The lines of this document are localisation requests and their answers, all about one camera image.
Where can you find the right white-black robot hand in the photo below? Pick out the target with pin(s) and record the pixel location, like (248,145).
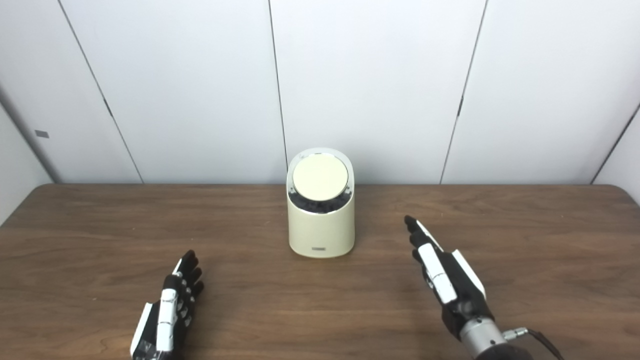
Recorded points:
(450,285)

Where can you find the round cream bin lid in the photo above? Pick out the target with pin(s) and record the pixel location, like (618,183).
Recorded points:
(320,176)

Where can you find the cream-colored desktop bin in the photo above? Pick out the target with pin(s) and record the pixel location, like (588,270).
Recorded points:
(321,232)

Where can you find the left white-black robot hand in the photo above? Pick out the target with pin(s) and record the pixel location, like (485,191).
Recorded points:
(167,315)

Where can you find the small gray wall sticker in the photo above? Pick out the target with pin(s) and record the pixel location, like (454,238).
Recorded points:
(41,134)

